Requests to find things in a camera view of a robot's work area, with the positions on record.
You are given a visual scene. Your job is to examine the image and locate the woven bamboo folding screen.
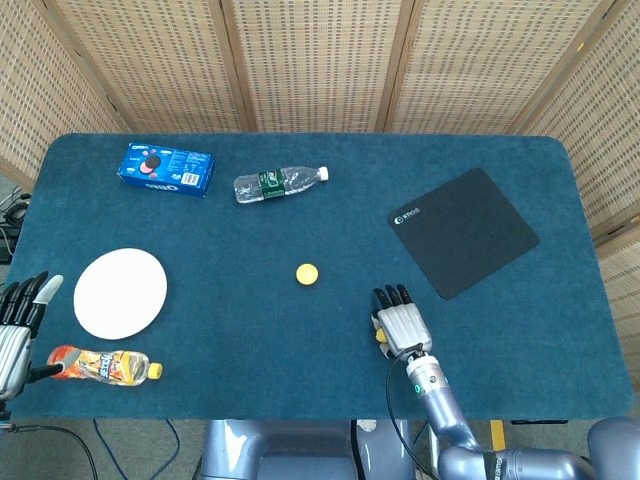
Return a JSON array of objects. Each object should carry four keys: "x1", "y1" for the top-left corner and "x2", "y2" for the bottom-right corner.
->
[{"x1": 0, "y1": 0, "x2": 640, "y2": 321}]

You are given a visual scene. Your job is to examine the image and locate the clear green-label water bottle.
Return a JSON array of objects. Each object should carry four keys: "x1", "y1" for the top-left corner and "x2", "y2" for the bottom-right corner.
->
[{"x1": 232, "y1": 165, "x2": 330, "y2": 204}]

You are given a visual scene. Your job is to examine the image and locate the white round plate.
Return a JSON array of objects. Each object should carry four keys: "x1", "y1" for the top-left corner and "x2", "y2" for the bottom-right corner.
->
[{"x1": 72, "y1": 247, "x2": 169, "y2": 341}]

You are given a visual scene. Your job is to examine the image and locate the blue Oreo cookie box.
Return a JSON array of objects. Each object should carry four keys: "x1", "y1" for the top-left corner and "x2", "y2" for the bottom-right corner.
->
[{"x1": 116, "y1": 141, "x2": 217, "y2": 199}]

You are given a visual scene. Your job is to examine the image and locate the grey-blue robot torso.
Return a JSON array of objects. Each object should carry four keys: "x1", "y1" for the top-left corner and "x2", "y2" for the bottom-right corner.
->
[{"x1": 198, "y1": 418, "x2": 417, "y2": 480}]

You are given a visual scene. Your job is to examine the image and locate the black square mouse pad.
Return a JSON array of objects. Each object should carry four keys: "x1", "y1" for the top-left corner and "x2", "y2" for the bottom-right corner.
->
[{"x1": 387, "y1": 167, "x2": 541, "y2": 301}]

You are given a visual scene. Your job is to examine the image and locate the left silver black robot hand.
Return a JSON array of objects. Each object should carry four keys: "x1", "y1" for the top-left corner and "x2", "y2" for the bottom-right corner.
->
[{"x1": 0, "y1": 271, "x2": 65, "y2": 401}]

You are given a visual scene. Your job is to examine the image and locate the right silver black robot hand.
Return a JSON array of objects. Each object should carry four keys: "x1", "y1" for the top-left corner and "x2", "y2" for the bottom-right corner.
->
[{"x1": 370, "y1": 283, "x2": 434, "y2": 360}]

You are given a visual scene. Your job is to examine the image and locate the orange drink bottle yellow cap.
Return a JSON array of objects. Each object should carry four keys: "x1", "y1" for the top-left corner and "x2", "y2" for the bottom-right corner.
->
[{"x1": 47, "y1": 344, "x2": 164, "y2": 387}]

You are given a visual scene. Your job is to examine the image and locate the grey metal frame leg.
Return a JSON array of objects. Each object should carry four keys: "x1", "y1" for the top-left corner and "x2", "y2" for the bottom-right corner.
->
[{"x1": 414, "y1": 418, "x2": 442, "y2": 480}]

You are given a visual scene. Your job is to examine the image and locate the blue felt table cover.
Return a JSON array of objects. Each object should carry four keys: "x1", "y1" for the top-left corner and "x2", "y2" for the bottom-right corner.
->
[{"x1": 7, "y1": 132, "x2": 634, "y2": 422}]

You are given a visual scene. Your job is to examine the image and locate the blue floor cable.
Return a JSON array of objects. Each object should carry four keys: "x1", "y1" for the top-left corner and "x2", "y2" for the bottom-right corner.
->
[{"x1": 92, "y1": 418, "x2": 182, "y2": 480}]

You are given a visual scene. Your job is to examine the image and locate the black cable bundle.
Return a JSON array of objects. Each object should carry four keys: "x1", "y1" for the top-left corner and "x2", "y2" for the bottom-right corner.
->
[{"x1": 0, "y1": 187, "x2": 32, "y2": 264}]

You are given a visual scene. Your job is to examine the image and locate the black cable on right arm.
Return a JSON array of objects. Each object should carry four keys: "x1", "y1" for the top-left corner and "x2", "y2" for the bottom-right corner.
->
[{"x1": 384, "y1": 343, "x2": 436, "y2": 480}]

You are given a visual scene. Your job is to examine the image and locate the black floor cable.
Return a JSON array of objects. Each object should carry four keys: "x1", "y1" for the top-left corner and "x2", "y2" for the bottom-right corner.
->
[{"x1": 0, "y1": 422, "x2": 97, "y2": 480}]

